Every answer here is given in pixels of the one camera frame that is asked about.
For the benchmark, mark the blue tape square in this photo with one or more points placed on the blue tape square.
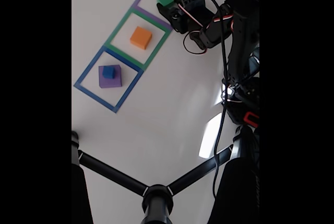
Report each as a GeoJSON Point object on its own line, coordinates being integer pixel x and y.
{"type": "Point", "coordinates": [96, 98]}

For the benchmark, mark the orange cube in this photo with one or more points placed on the orange cube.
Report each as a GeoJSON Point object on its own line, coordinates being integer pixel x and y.
{"type": "Point", "coordinates": [141, 37]}

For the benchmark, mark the green tape square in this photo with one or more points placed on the green tape square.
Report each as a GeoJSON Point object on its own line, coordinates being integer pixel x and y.
{"type": "Point", "coordinates": [121, 25]}

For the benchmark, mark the large purple cube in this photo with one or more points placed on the large purple cube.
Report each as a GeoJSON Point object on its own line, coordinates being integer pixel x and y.
{"type": "Point", "coordinates": [111, 83]}

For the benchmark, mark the black tripod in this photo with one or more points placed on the black tripod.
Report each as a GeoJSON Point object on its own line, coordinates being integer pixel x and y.
{"type": "Point", "coordinates": [156, 198]}

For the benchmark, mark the small blue cube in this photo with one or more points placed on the small blue cube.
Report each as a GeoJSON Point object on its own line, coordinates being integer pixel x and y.
{"type": "Point", "coordinates": [108, 72]}

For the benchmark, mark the red clamp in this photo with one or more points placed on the red clamp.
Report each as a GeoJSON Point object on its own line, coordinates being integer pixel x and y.
{"type": "Point", "coordinates": [251, 119]}

